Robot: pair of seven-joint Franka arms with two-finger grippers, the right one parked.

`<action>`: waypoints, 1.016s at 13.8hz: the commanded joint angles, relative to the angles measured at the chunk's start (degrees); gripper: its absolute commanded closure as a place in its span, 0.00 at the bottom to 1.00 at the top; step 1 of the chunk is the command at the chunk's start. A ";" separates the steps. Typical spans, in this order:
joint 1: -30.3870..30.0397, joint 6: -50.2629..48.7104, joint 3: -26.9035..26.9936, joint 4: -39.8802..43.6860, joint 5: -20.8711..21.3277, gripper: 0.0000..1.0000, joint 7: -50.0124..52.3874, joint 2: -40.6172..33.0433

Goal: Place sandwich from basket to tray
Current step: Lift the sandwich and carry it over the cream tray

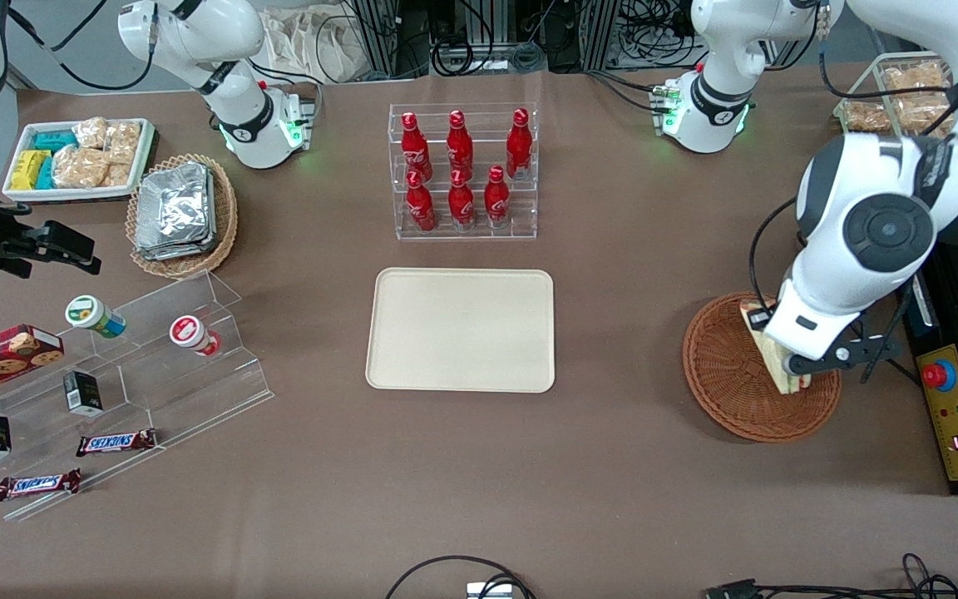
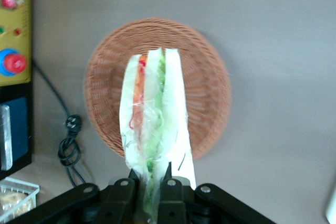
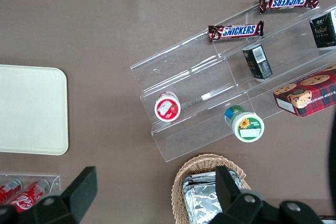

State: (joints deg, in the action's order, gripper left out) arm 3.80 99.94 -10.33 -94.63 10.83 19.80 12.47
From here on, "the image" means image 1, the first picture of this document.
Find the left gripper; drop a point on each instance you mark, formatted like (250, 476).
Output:
(758, 318)

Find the triangle sandwich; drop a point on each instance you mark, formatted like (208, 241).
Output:
(770, 362)

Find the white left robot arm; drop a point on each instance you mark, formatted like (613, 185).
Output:
(857, 170)

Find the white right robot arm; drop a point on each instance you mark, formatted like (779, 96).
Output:
(250, 133)

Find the brown round wicker basket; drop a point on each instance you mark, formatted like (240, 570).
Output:
(728, 391)

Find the white rectangular snack tray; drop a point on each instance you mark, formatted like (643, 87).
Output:
(142, 158)

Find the light wicker oval basket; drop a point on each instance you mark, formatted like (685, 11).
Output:
(225, 216)

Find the beige plastic tray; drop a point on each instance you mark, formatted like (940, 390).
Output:
(461, 329)

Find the green sunflower lid cup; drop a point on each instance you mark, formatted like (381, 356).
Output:
(88, 314)

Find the teal snack pack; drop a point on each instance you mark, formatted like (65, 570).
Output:
(55, 141)
(46, 173)

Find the clear bag of crackers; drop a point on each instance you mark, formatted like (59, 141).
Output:
(80, 168)
(124, 141)
(89, 133)
(119, 175)

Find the yellow snack pack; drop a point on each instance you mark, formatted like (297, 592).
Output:
(28, 170)

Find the foil wrapped pack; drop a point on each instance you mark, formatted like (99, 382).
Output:
(175, 204)
(171, 249)

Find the red tartan cookie box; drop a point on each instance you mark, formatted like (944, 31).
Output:
(1, 358)

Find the red emergency stop button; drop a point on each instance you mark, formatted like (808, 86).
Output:
(937, 375)

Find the dark carton with barcode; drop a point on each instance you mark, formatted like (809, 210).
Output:
(83, 393)

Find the red lid yogurt cup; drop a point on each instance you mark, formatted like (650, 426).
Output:
(190, 333)

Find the clear acrylic stepped shelf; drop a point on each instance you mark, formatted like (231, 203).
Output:
(155, 391)

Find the black yellow control box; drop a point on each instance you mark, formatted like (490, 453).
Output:
(957, 424)

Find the Snickers chocolate bar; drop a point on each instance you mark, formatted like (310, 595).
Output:
(116, 443)
(38, 484)

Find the clear bin of crackers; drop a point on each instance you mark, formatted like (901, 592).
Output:
(903, 96)

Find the beige cloth bag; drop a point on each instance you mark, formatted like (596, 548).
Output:
(313, 42)

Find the red cola bottle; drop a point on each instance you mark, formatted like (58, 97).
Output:
(415, 148)
(421, 206)
(460, 146)
(496, 200)
(519, 146)
(461, 204)

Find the clear acrylic bottle rack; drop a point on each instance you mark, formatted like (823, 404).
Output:
(464, 235)

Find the small white device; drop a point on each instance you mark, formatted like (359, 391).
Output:
(489, 591)

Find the black left wrist camera bracket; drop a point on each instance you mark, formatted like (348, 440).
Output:
(861, 349)

